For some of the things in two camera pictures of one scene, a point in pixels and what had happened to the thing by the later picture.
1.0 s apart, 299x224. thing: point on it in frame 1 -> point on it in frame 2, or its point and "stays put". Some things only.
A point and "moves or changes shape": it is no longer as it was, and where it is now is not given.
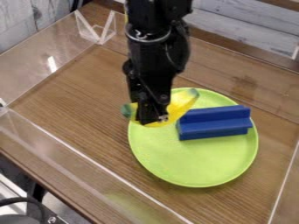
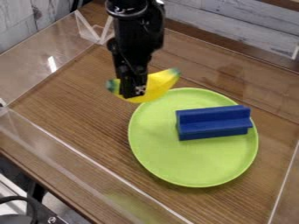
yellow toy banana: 180,100 moves or changes shape
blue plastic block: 213,122 stays put
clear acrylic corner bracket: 97,32 stays put
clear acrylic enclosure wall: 54,185 stays put
